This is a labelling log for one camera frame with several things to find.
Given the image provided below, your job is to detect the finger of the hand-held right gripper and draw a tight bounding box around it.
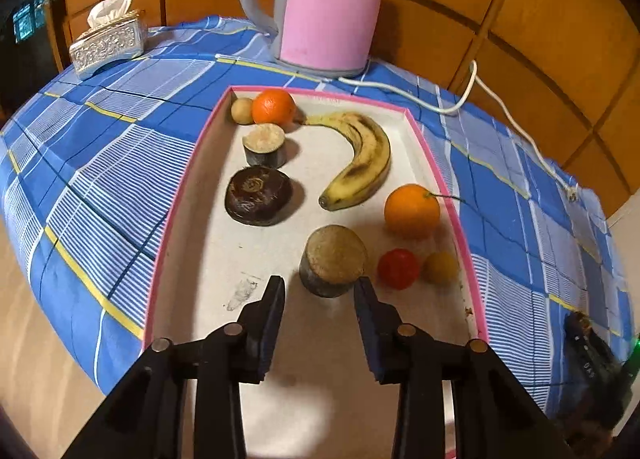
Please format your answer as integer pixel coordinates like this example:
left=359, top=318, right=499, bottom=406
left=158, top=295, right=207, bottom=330
left=564, top=319, right=585, bottom=370

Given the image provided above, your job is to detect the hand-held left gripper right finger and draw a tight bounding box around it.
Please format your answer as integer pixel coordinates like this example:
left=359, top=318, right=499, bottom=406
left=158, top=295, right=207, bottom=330
left=352, top=276, right=576, bottom=459

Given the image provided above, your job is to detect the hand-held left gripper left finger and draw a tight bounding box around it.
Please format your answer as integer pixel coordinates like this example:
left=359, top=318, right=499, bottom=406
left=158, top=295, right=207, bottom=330
left=62, top=275, right=287, bottom=459

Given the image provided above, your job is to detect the small red tomato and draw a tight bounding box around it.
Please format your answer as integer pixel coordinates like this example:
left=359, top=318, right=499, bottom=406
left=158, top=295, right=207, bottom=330
left=376, top=248, right=421, bottom=291

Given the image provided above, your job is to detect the tall cut dark stalk piece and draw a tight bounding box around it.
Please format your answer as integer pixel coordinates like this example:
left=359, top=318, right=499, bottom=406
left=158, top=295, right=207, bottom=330
left=298, top=225, right=370, bottom=299

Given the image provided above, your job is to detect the small yellow round fruit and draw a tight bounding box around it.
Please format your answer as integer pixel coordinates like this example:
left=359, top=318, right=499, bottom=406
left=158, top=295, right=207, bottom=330
left=422, top=251, right=461, bottom=285

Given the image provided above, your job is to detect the pink-rimmed white tray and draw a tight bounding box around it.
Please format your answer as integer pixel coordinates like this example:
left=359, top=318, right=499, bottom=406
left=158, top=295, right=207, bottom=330
left=142, top=85, right=491, bottom=459

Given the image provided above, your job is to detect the orange with thin stem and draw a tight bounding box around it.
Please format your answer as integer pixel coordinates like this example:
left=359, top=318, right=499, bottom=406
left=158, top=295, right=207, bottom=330
left=383, top=183, right=466, bottom=240

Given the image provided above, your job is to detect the spotted yellow banana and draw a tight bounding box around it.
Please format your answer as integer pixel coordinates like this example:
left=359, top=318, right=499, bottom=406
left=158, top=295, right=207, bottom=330
left=300, top=110, right=392, bottom=212

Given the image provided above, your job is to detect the short cut dark stalk piece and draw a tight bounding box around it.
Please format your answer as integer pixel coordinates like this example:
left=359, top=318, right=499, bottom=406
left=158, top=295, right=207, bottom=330
left=242, top=123, right=288, bottom=169

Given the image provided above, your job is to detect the small tan round fruit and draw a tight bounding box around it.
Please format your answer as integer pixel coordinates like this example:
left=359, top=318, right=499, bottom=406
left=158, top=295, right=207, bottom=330
left=230, top=98, right=253, bottom=125

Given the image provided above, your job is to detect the stemless orange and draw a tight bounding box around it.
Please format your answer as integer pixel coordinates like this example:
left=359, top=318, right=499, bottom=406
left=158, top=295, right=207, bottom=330
left=251, top=89, right=297, bottom=126

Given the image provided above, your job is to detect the blue plaid tablecloth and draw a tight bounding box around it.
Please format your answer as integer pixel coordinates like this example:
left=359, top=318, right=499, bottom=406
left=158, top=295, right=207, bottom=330
left=0, top=14, right=633, bottom=420

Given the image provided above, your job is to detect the grey kettle base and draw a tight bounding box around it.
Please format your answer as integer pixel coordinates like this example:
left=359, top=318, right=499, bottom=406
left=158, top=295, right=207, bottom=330
left=271, top=52, right=370, bottom=80

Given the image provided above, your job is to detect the ornate silver tissue box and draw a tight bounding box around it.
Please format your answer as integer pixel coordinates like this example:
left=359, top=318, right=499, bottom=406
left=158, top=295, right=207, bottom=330
left=69, top=9, right=147, bottom=81

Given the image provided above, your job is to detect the pink electric kettle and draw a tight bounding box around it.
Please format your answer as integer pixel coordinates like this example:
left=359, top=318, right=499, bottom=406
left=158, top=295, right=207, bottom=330
left=238, top=0, right=386, bottom=75

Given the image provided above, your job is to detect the white tissue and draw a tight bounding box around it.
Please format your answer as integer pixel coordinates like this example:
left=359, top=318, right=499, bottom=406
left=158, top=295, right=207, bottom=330
left=86, top=0, right=135, bottom=30

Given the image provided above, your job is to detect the white power cord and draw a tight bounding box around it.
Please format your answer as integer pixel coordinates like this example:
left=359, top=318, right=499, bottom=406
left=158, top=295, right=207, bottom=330
left=337, top=59, right=581, bottom=202

